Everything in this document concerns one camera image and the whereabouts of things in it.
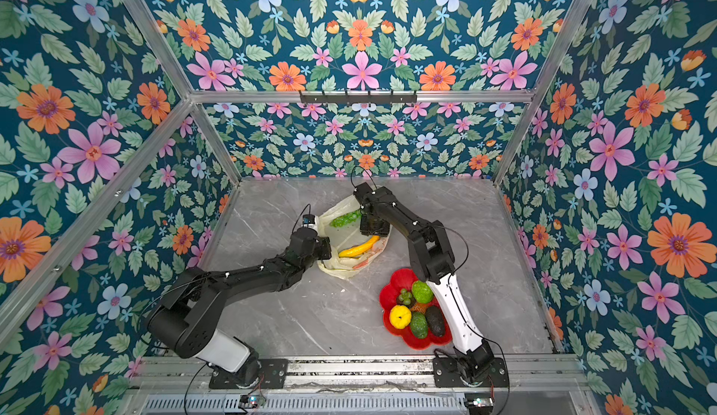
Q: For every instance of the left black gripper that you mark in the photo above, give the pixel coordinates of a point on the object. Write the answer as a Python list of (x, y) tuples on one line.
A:
[(323, 242)]

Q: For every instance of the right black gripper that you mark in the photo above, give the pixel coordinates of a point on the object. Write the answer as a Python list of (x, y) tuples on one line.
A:
[(384, 231)]

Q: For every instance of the green fake grapes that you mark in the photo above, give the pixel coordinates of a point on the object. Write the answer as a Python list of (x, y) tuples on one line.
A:
[(346, 219)]

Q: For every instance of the cream plastic bag orange print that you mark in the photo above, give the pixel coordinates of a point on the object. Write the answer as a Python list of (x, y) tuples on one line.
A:
[(345, 238)]

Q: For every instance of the yellow fake banana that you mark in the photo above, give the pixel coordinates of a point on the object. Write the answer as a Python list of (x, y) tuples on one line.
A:
[(359, 250)]

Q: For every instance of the purple fake mangosteen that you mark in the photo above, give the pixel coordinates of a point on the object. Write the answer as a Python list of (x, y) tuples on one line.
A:
[(406, 298)]

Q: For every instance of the green fake lime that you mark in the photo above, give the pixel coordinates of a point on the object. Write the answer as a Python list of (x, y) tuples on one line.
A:
[(422, 293)]

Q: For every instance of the dark brown fake avocado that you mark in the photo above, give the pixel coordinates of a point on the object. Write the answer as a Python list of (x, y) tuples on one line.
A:
[(435, 321)]

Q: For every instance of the dark green fake avocado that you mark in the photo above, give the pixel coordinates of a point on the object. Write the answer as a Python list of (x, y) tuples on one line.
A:
[(419, 326)]

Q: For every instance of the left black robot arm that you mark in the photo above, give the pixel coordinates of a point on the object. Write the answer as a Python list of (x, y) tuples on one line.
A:
[(186, 317)]

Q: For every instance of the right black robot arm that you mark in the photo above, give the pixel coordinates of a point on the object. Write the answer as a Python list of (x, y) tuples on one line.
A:
[(433, 261)]

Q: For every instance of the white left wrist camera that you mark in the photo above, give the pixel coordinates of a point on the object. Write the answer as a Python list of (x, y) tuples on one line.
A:
[(309, 221)]

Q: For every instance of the black hook rail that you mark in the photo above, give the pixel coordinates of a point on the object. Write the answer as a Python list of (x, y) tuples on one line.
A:
[(350, 98)]

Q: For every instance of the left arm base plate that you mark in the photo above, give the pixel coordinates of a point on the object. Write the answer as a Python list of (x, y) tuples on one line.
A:
[(265, 373)]

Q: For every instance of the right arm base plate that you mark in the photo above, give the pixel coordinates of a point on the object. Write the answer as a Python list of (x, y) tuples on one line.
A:
[(454, 370)]

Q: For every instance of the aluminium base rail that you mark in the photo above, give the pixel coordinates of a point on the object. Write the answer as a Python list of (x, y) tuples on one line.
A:
[(523, 372)]

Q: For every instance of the white vented cable duct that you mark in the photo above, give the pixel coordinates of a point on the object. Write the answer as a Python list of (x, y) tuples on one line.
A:
[(308, 404)]

